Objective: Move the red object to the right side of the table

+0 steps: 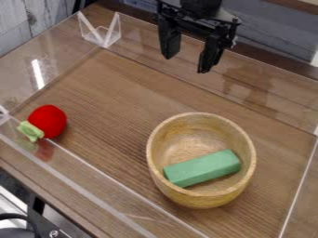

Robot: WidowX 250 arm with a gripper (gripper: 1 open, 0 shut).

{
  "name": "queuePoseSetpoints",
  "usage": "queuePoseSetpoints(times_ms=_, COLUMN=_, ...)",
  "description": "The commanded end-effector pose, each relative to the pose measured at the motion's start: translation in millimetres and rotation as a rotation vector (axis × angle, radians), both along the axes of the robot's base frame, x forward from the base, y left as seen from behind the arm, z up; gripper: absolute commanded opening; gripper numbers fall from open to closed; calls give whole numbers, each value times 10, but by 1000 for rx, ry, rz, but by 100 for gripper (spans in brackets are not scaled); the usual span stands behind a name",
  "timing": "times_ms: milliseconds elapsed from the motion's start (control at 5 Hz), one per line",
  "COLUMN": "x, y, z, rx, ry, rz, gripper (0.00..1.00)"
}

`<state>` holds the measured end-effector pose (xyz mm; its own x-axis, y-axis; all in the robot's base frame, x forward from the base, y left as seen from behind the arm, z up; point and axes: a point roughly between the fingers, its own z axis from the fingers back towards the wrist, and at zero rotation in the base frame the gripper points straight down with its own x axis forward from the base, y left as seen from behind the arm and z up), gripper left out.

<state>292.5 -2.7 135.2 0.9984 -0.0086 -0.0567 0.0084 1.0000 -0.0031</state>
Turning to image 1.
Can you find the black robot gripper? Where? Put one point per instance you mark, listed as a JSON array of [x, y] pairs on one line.
[[203, 17]]

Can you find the black metal table frame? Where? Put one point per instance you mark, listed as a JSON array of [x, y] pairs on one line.
[[52, 224]]

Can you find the green rectangular block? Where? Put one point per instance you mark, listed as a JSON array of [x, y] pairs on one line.
[[201, 169]]

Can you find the red plush tomato green stem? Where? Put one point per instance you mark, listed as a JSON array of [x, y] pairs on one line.
[[44, 124]]

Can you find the clear acrylic corner bracket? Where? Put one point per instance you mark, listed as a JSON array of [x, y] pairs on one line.
[[103, 36]]

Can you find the wooden bowl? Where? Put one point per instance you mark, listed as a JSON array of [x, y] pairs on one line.
[[191, 135]]

